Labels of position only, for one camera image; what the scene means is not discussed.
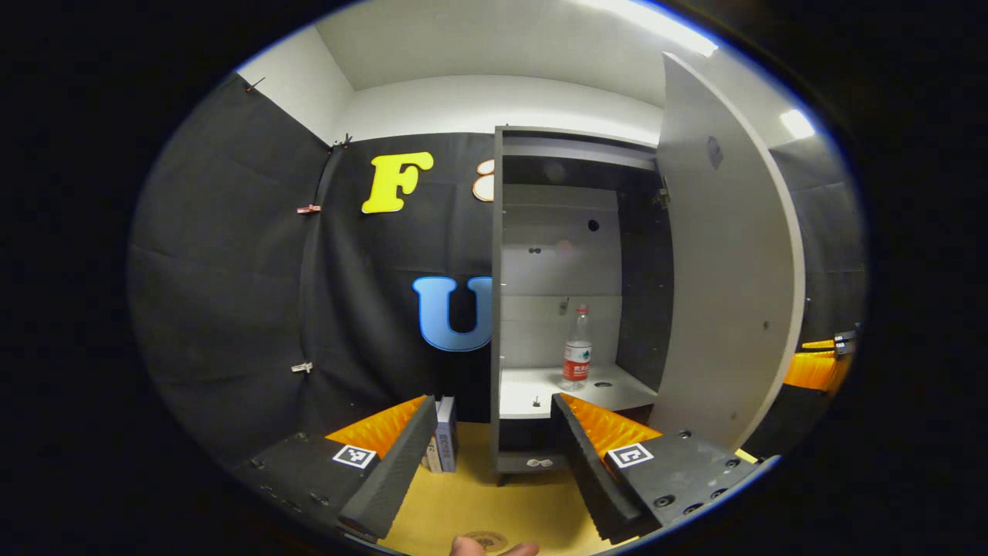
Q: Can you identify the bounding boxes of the blue-grey book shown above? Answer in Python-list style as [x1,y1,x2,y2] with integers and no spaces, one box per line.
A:
[435,396,459,473]

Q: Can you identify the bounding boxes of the clear plastic bottle red label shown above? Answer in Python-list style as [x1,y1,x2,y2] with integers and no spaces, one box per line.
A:
[561,304,594,392]

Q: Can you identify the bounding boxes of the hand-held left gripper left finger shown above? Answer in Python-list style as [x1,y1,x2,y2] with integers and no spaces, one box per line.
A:
[230,395,440,541]

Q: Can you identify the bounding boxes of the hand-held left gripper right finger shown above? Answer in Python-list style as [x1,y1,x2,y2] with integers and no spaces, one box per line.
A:
[550,392,775,545]

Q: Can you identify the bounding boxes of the small ceiling light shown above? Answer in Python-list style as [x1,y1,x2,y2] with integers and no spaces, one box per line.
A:
[780,108,816,141]

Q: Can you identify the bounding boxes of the black backdrop cloth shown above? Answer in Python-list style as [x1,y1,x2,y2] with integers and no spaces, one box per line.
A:
[127,73,869,464]

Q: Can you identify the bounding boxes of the white cabinet shelf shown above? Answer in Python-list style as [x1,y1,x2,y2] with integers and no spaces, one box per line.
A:
[499,362,659,420]

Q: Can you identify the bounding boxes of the grey cabinet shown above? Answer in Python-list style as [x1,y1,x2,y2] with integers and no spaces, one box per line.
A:
[489,125,674,486]

